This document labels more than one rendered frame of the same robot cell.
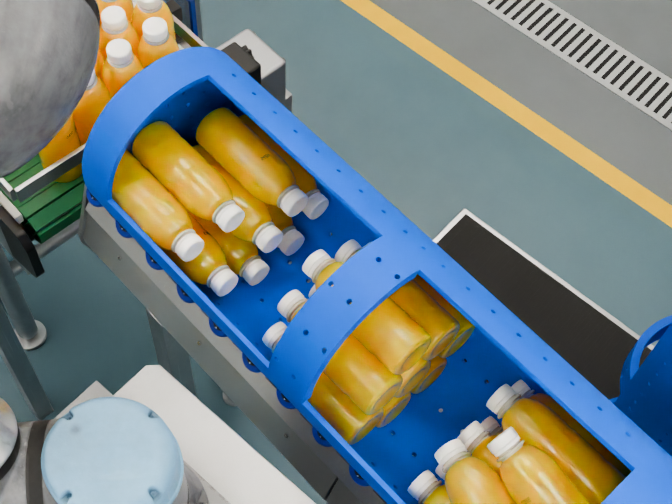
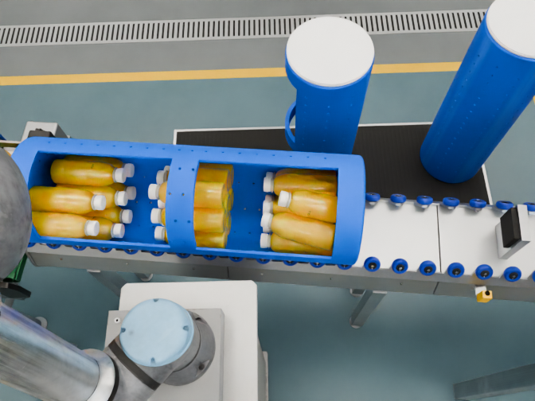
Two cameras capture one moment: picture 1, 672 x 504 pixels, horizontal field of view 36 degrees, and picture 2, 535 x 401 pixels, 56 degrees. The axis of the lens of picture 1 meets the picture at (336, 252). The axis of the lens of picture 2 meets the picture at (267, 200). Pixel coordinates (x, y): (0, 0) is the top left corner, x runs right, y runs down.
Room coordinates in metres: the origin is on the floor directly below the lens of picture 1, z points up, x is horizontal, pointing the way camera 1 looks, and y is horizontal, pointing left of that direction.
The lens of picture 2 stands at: (0.05, 0.10, 2.31)
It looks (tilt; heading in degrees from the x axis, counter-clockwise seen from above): 66 degrees down; 326
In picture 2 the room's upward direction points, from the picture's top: 4 degrees counter-clockwise
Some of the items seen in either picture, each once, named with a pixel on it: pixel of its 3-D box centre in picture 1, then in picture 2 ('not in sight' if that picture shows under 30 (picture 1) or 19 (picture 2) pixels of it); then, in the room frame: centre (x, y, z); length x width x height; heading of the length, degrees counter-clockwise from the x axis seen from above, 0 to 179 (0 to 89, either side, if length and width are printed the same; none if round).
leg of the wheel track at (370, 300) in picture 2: not in sight; (365, 306); (0.19, -0.42, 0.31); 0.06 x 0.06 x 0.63; 47
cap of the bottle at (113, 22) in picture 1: (113, 18); not in sight; (1.13, 0.38, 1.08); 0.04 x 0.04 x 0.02
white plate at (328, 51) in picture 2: not in sight; (329, 50); (0.82, -0.69, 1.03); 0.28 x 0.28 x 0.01
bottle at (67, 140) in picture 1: (55, 135); not in sight; (0.96, 0.46, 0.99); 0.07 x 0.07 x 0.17
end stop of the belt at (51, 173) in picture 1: (121, 127); not in sight; (1.01, 0.36, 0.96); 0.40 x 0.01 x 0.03; 137
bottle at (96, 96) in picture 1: (91, 112); not in sight; (1.02, 0.41, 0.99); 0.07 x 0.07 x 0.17
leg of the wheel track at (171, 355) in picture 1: (177, 378); (121, 287); (0.86, 0.30, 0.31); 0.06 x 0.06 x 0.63; 47
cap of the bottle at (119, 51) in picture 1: (119, 51); not in sight; (1.07, 0.36, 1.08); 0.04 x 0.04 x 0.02
